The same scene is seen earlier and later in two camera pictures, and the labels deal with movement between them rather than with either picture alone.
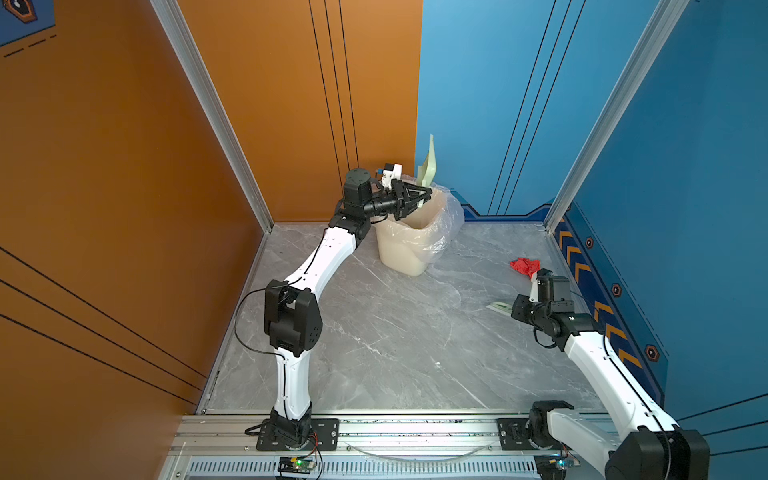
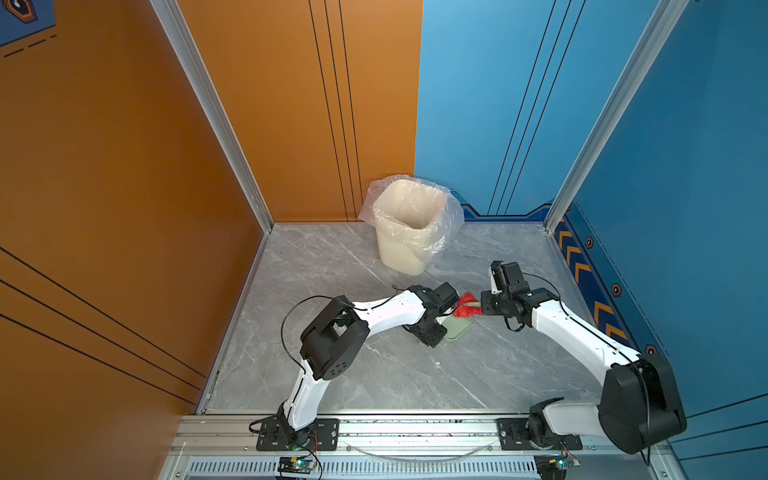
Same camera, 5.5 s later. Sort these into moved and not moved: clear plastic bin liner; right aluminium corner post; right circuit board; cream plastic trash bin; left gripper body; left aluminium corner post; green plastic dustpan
Moved: left gripper body; green plastic dustpan
Not moved: left aluminium corner post; clear plastic bin liner; cream plastic trash bin; right aluminium corner post; right circuit board
